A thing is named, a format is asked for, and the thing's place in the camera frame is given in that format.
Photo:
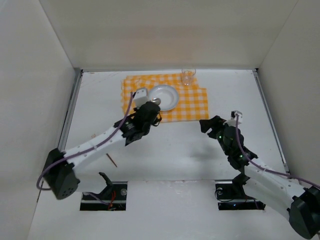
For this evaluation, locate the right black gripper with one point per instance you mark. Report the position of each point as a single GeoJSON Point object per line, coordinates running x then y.
{"type": "Point", "coordinates": [215, 126]}

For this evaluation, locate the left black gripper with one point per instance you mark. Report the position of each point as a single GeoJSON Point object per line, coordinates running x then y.
{"type": "Point", "coordinates": [152, 110]}

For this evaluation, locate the yellow checkered cloth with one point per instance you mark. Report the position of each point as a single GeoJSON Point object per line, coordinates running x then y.
{"type": "Point", "coordinates": [193, 100]}

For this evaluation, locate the gold handled spoon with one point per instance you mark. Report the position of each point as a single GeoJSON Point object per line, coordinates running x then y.
{"type": "Point", "coordinates": [157, 101]}

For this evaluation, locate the gold handled fork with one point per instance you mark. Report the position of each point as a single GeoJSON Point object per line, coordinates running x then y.
{"type": "Point", "coordinates": [110, 158]}

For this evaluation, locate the white plate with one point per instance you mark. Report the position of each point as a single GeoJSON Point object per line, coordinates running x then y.
{"type": "Point", "coordinates": [168, 95]}

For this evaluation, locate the clear plastic cup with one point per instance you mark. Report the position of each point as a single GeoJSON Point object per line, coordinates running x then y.
{"type": "Point", "coordinates": [188, 76]}

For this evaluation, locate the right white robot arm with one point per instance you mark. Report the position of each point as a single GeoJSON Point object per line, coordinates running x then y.
{"type": "Point", "coordinates": [299, 205]}

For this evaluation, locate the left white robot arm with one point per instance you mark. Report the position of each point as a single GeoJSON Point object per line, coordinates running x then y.
{"type": "Point", "coordinates": [60, 167]}

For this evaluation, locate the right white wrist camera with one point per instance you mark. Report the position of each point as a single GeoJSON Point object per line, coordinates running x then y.
{"type": "Point", "coordinates": [236, 118]}

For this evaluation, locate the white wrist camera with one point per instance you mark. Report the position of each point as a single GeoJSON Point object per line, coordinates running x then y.
{"type": "Point", "coordinates": [141, 97]}
{"type": "Point", "coordinates": [236, 118]}

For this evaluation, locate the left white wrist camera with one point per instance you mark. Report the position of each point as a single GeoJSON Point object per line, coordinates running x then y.
{"type": "Point", "coordinates": [141, 97]}

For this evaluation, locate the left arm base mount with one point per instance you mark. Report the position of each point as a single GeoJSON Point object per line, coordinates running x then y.
{"type": "Point", "coordinates": [113, 197]}

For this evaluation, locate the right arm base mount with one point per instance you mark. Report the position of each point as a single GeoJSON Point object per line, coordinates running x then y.
{"type": "Point", "coordinates": [230, 195]}

